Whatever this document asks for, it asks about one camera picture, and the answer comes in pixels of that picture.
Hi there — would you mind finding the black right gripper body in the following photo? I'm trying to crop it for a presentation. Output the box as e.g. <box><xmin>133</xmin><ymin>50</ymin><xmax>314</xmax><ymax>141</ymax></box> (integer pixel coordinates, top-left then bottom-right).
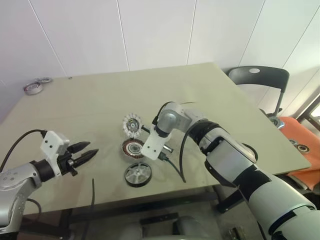
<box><xmin>156</xmin><ymin>144</ymin><xmax>175</xmax><ymax>163</ymax></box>

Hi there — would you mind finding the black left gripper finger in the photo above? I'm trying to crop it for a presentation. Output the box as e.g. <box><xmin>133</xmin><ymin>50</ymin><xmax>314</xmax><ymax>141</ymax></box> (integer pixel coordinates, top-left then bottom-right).
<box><xmin>72</xmin><ymin>148</ymin><xmax>100</xmax><ymax>169</ymax></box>
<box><xmin>68</xmin><ymin>141</ymin><xmax>91</xmax><ymax>154</ymax></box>

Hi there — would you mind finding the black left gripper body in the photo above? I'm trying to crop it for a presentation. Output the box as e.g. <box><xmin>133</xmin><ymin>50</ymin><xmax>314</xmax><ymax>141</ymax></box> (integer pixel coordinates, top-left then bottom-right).
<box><xmin>56</xmin><ymin>151</ymin><xmax>79</xmax><ymax>177</ymax></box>

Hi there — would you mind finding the white toothed motor stator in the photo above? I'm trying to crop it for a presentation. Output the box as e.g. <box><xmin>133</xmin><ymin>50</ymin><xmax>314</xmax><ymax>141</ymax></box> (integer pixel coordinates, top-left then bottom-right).
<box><xmin>122</xmin><ymin>112</ymin><xmax>143</xmax><ymax>139</ymax></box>

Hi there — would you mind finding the grey round motor part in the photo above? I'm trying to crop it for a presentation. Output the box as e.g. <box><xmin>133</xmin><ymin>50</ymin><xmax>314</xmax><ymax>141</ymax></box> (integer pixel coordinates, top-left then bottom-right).
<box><xmin>268</xmin><ymin>116</ymin><xmax>283</xmax><ymax>128</ymax></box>

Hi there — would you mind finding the beige table cover sheet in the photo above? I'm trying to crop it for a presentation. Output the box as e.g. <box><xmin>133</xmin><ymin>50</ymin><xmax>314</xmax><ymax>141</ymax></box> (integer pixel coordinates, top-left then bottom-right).
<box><xmin>0</xmin><ymin>61</ymin><xmax>312</xmax><ymax>216</ymax></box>

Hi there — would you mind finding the black flat bar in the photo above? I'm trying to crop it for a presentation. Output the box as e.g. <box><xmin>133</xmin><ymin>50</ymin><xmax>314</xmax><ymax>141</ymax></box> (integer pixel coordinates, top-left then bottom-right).
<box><xmin>139</xmin><ymin>212</ymin><xmax>179</xmax><ymax>226</ymax></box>

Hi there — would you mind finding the black folding chair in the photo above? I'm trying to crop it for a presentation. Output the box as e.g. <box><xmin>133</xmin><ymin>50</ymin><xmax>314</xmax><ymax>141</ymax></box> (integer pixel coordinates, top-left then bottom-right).
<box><xmin>227</xmin><ymin>65</ymin><xmax>290</xmax><ymax>121</ymax></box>

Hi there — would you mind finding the orange cloth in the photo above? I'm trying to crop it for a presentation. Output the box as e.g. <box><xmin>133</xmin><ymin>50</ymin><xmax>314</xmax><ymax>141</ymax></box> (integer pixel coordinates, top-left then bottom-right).
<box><xmin>278</xmin><ymin>116</ymin><xmax>320</xmax><ymax>191</ymax></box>

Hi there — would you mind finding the white flat panel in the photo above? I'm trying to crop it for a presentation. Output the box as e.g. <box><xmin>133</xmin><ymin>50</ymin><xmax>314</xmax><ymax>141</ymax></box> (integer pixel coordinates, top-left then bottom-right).
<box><xmin>287</xmin><ymin>173</ymin><xmax>313</xmax><ymax>191</ymax></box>

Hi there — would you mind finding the dark round bearing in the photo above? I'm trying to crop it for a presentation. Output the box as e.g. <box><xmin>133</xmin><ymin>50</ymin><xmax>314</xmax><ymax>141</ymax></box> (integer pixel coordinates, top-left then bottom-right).
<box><xmin>297</xmin><ymin>142</ymin><xmax>311</xmax><ymax>153</ymax></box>

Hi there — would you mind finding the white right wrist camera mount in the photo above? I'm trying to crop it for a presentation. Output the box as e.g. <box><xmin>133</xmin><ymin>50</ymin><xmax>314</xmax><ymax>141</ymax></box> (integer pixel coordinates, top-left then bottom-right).
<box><xmin>141</xmin><ymin>127</ymin><xmax>172</xmax><ymax>161</ymax></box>

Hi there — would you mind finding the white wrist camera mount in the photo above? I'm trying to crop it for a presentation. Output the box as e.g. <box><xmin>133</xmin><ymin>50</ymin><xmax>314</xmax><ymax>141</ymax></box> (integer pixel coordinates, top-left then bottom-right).
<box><xmin>141</xmin><ymin>127</ymin><xmax>172</xmax><ymax>161</ymax></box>
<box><xmin>39</xmin><ymin>130</ymin><xmax>71</xmax><ymax>178</ymax></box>

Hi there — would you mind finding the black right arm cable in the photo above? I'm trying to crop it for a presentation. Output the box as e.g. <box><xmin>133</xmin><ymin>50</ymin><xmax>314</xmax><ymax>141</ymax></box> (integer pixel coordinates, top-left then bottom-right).
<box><xmin>159</xmin><ymin>124</ymin><xmax>198</xmax><ymax>183</ymax></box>

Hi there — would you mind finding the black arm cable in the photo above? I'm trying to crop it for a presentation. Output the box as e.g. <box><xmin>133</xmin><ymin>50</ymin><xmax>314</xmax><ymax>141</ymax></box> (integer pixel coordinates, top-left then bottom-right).
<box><xmin>159</xmin><ymin>124</ymin><xmax>198</xmax><ymax>183</ymax></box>
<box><xmin>0</xmin><ymin>129</ymin><xmax>96</xmax><ymax>237</ymax></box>

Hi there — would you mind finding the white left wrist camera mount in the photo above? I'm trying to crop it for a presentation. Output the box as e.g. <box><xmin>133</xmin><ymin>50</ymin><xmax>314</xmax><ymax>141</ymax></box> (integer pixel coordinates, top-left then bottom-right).
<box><xmin>39</xmin><ymin>130</ymin><xmax>71</xmax><ymax>178</ymax></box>

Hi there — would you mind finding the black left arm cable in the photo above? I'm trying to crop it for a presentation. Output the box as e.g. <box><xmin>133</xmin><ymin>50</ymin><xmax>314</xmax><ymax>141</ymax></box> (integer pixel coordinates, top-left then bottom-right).
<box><xmin>0</xmin><ymin>129</ymin><xmax>96</xmax><ymax>237</ymax></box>

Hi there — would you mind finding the black table frame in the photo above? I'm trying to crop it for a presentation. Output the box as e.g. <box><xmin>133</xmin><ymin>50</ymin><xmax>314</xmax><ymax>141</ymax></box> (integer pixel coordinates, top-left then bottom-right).
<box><xmin>22</xmin><ymin>184</ymin><xmax>241</xmax><ymax>238</ymax></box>

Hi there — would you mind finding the dark window frame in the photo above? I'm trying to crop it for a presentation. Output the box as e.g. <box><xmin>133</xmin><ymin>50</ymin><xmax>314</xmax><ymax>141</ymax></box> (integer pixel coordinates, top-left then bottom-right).
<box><xmin>297</xmin><ymin>86</ymin><xmax>320</xmax><ymax>123</ymax></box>

